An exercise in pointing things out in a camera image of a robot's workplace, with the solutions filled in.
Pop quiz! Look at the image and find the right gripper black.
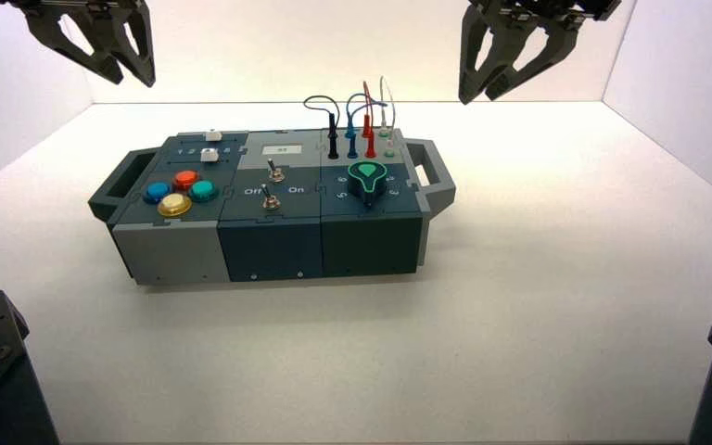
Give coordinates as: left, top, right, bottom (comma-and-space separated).
458, 0, 622, 105

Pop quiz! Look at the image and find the grey and teal control box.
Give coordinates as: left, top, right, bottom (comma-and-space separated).
88, 127, 457, 286

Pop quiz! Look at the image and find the yellow round push button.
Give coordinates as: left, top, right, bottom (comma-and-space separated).
157, 192, 193, 219

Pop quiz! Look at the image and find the black banana plug cable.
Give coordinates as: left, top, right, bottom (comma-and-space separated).
302, 94, 340, 160

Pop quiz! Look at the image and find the white banana plug cable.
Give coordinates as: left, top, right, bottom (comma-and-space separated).
378, 76, 397, 159

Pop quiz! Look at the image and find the red banana plug cable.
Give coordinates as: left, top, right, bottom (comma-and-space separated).
361, 80, 377, 159

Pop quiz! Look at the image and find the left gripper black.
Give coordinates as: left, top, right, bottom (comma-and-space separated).
0, 0, 157, 88

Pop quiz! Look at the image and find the blue round push button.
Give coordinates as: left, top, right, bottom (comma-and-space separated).
144, 181, 173, 205

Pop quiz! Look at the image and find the green round push button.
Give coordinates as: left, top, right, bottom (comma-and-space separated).
188, 180, 221, 204

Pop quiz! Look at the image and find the blue banana plug cable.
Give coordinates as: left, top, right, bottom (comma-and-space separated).
344, 93, 371, 160

